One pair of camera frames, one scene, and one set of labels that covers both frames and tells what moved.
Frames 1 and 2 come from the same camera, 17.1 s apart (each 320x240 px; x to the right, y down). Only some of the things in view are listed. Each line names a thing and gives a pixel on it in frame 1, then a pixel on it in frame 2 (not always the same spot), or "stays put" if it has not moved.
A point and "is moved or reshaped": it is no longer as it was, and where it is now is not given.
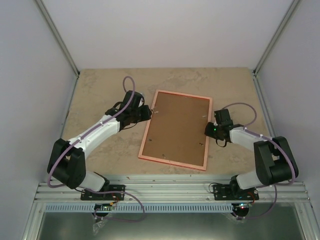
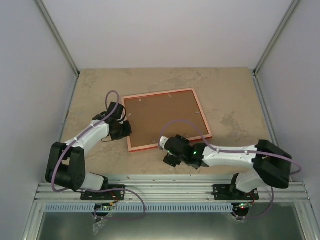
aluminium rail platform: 170,208 stays put
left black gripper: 147,115 → 127,133
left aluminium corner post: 45,14 stays put
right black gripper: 208,131 → 171,161
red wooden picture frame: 197,167 is moved or reshaped
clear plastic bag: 97,226 stays put
